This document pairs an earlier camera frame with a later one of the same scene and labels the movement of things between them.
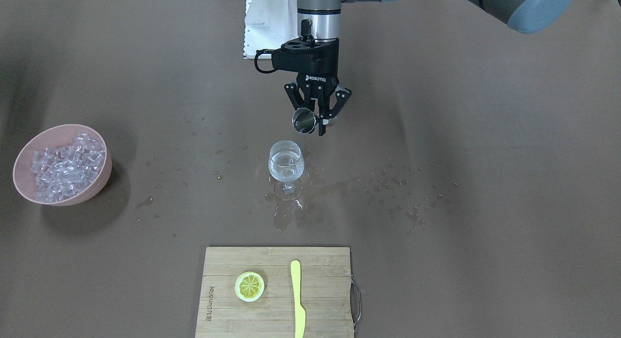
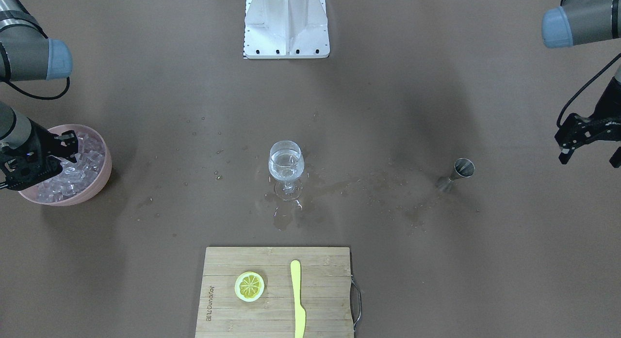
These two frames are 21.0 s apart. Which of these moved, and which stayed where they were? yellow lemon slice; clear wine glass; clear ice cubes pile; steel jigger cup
Moved: steel jigger cup
Stayed: clear ice cubes pile; yellow lemon slice; clear wine glass
